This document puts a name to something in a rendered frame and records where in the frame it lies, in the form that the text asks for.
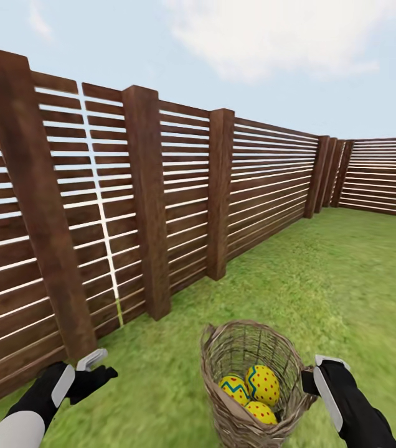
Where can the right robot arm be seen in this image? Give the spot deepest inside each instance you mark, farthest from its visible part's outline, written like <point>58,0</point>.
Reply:
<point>356,421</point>

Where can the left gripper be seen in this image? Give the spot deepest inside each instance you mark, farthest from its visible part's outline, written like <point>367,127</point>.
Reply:
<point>93,381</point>

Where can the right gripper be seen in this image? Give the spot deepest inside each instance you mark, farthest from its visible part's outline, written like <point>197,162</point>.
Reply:
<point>308,383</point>

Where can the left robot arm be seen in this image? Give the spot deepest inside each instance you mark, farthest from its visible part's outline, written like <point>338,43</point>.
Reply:
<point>27,421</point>

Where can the wicker basket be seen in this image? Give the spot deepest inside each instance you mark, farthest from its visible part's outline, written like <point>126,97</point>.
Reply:
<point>234,425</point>

